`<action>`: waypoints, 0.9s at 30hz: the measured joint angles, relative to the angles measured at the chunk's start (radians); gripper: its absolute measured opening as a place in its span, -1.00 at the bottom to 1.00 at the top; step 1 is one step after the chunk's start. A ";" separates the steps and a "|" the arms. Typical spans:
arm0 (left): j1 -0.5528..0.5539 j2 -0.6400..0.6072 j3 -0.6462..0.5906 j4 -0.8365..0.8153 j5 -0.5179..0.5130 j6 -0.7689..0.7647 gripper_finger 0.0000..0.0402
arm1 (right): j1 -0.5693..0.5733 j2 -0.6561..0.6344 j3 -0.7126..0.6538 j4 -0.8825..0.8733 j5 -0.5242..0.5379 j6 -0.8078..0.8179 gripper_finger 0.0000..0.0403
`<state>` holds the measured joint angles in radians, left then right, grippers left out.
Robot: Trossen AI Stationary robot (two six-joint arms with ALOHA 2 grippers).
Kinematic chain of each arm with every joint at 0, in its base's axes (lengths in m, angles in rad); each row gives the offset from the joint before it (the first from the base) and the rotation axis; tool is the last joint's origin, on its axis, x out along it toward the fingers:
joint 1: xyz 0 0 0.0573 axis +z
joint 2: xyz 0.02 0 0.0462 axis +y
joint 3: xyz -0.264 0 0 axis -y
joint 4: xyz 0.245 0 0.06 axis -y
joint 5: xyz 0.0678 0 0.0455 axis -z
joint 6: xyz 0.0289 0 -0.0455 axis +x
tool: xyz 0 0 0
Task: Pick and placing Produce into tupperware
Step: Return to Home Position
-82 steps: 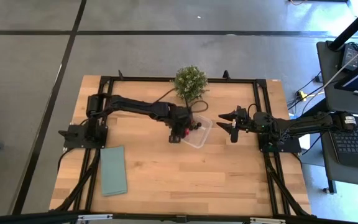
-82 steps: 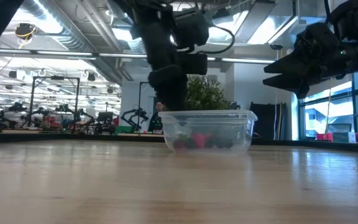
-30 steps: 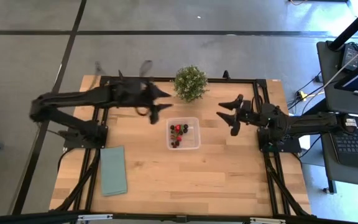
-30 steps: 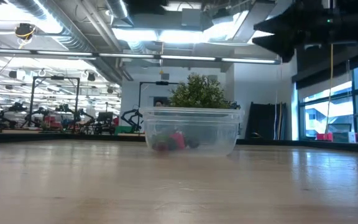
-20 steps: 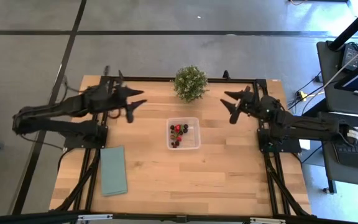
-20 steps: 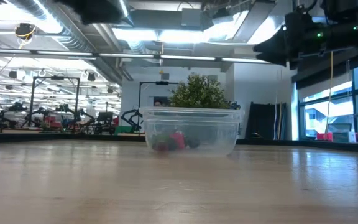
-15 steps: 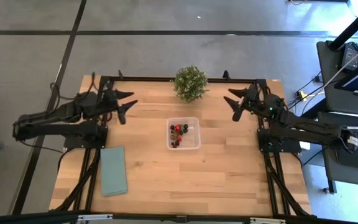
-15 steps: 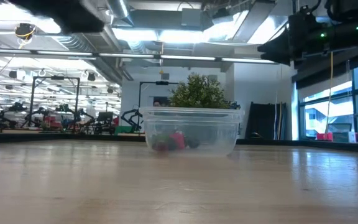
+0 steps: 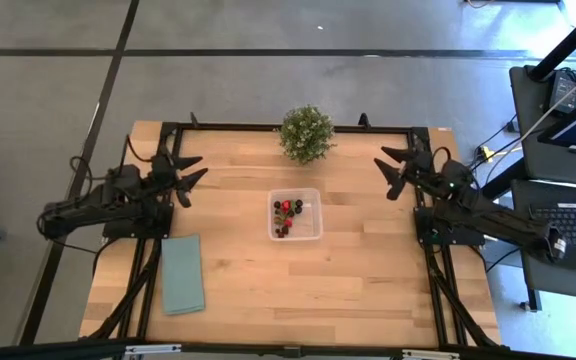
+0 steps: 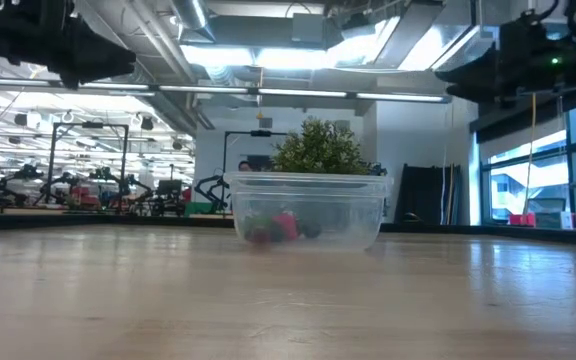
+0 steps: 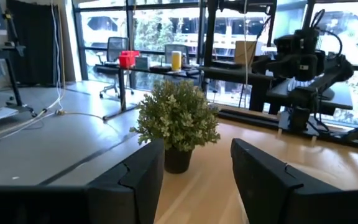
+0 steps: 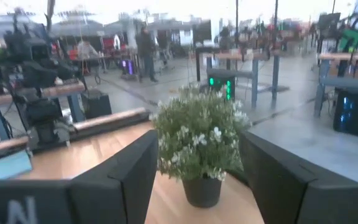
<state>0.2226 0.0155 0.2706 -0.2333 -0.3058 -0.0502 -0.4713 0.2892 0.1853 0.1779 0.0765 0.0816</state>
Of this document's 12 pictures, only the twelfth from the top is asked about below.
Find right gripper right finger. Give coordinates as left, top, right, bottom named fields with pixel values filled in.
left=239, top=131, right=358, bottom=224

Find computer tower green lights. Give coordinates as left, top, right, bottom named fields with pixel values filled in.
left=208, top=68, right=236, bottom=101

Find wooden table blue legs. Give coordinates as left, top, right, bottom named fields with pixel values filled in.
left=195, top=46, right=282, bottom=108
left=0, top=80, right=86, bottom=141
left=314, top=52, right=358, bottom=118

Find computer tower blue lights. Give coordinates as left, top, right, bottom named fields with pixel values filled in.
left=333, top=88, right=358, bottom=141

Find computer tower purple lights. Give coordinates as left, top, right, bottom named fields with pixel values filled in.
left=121, top=58, right=135, bottom=76

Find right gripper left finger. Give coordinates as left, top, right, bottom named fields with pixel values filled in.
left=69, top=129, right=159, bottom=224

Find teal folded cloth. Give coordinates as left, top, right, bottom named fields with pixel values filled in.
left=0, top=151, right=33, bottom=180

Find person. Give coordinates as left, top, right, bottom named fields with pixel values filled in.
left=135, top=26, right=160, bottom=83
left=76, top=40, right=101, bottom=63

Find black box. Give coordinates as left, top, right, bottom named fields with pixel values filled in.
left=81, top=89, right=113, bottom=119

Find potted plant black pot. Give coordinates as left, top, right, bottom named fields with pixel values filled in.
left=149, top=82, right=252, bottom=208

